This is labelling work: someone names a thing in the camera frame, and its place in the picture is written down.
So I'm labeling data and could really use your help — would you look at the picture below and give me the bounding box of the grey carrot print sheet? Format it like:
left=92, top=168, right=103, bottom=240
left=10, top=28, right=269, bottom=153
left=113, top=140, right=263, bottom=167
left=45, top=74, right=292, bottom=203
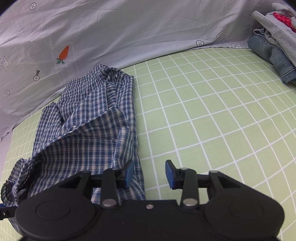
left=0, top=0, right=278, bottom=142

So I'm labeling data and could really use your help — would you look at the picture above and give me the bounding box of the pile of folded clothes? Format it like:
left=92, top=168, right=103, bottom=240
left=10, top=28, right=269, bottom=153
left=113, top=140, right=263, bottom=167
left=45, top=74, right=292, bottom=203
left=252, top=3, right=296, bottom=67

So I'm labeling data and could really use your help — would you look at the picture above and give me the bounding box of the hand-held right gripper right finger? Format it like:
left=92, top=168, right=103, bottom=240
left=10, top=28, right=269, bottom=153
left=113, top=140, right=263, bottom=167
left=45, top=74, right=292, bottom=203
left=165, top=160, right=243, bottom=207

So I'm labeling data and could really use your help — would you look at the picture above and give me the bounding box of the blue plaid shirt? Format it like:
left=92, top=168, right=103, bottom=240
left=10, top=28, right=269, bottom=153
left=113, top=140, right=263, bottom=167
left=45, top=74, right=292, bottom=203
left=1, top=64, right=147, bottom=207

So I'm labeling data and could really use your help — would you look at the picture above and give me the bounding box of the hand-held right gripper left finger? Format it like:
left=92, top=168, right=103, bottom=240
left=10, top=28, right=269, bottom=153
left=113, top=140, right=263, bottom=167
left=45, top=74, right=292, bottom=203
left=57, top=160, right=135, bottom=207

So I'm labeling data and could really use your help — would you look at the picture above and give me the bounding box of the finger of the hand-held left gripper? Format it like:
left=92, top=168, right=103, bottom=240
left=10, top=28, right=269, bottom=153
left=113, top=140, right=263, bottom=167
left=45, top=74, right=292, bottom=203
left=0, top=202, right=16, bottom=220

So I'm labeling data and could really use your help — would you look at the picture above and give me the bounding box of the red garment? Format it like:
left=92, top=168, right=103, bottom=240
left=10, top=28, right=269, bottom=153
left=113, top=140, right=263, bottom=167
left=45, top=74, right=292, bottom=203
left=273, top=12, right=296, bottom=32

